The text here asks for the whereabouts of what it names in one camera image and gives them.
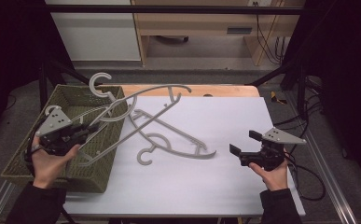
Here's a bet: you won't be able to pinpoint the yellow and black floor object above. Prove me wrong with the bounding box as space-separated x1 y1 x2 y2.
270 91 288 105

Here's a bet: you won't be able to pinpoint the person's right hand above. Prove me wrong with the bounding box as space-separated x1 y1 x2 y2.
248 160 290 191

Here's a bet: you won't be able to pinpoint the black hanging desk cables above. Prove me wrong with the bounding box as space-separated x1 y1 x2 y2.
252 1 287 66

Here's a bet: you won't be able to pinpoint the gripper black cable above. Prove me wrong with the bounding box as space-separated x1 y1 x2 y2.
285 153 327 202
23 122 46 179

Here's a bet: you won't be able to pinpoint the black floor cables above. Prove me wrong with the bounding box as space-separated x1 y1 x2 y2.
273 76 326 135

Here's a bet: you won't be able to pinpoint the light wooden desk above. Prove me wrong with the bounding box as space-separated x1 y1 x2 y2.
131 0 307 67

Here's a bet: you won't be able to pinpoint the white table mat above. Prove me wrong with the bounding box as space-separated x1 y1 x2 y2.
63 95 307 217

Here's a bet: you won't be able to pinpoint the black metal frame strut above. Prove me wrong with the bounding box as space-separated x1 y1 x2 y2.
246 58 311 119
37 58 102 110

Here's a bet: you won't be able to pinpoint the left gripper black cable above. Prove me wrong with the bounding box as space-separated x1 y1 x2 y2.
23 122 46 179

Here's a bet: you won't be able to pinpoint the olive green perforated basket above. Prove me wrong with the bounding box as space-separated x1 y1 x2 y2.
0 84 129 194

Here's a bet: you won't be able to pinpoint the wooden table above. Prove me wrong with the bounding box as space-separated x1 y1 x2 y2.
93 84 261 98

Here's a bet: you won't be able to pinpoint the black horizontal frame bar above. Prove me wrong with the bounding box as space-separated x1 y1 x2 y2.
43 4 305 15

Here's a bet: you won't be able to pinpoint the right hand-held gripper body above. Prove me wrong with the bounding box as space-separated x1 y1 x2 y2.
239 127 307 172

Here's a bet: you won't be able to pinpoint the person's left hand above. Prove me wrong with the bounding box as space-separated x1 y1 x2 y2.
31 135 82 189

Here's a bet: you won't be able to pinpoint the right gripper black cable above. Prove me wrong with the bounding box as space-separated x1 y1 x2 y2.
285 153 327 202

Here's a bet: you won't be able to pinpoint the white cabinet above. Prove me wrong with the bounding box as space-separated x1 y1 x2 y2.
43 0 142 62

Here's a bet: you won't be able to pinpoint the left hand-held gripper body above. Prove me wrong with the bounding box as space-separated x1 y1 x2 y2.
35 106 90 156

